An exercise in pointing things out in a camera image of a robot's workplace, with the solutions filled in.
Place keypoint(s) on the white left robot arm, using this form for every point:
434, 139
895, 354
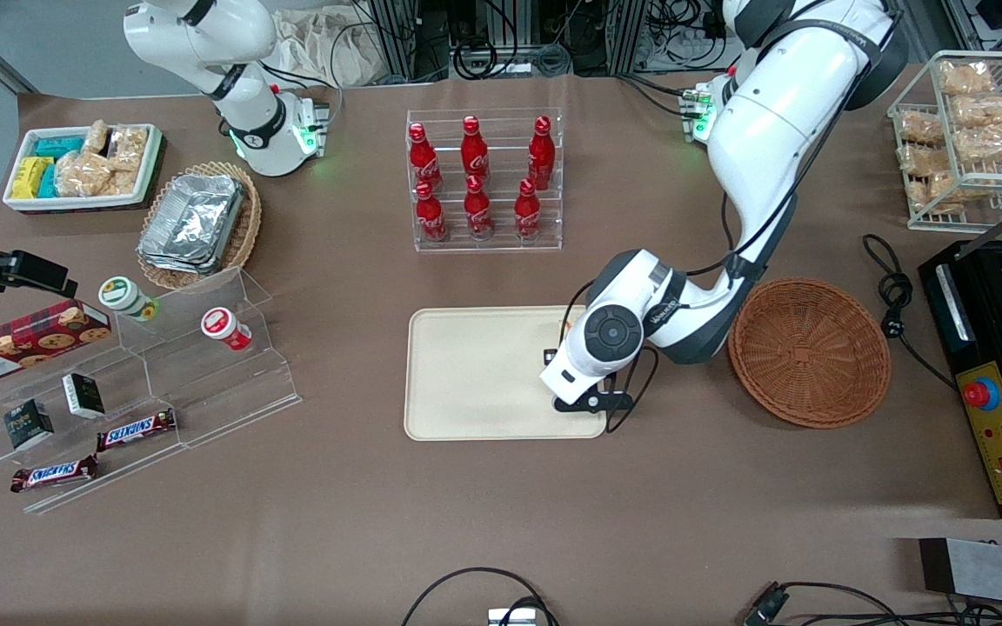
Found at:
771, 130

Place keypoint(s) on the Snickers chocolate bar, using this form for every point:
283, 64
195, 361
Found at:
136, 429
56, 474

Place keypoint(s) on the crumpled white cloth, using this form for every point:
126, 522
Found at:
327, 48

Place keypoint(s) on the small dark green box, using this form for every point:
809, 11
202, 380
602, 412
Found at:
28, 424
83, 396

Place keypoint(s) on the yellow snack pack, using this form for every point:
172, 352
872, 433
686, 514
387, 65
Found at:
30, 176

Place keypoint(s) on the grey flat box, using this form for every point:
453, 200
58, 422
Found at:
988, 571

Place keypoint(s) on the stack of foil trays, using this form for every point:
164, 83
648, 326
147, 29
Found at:
192, 222

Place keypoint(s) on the round brown wicker basket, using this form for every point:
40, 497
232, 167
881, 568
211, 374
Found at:
810, 352

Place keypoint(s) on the clear acrylic bottle rack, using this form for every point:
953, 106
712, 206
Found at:
484, 235

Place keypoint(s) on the packed rice cracker snack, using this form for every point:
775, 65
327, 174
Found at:
945, 191
986, 111
924, 160
991, 143
966, 77
920, 127

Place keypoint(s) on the black food warmer appliance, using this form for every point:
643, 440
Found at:
1001, 348

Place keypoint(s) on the teal snack pack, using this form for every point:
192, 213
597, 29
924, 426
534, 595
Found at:
59, 145
48, 183

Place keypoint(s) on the cream plastic tray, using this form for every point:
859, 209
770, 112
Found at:
475, 374

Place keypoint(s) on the oval wicker basket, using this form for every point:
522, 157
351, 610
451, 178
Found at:
244, 226

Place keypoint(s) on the clear bag of crackers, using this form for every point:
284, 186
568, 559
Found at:
79, 174
129, 146
97, 136

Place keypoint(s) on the red tartan cookie box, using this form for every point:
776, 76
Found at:
27, 341

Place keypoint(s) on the red emergency stop button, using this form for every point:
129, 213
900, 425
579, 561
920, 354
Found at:
980, 394

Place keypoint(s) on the white rectangular snack bin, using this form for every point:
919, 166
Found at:
83, 165

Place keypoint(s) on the red cola bottle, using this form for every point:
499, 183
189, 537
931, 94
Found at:
541, 152
430, 216
474, 149
423, 158
477, 210
527, 210

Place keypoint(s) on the green lid yoghurt cup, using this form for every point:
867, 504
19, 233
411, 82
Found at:
125, 296

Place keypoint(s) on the red lid yoghurt cup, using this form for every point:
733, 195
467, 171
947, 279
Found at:
224, 328

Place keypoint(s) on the clear acrylic step display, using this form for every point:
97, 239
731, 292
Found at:
205, 391

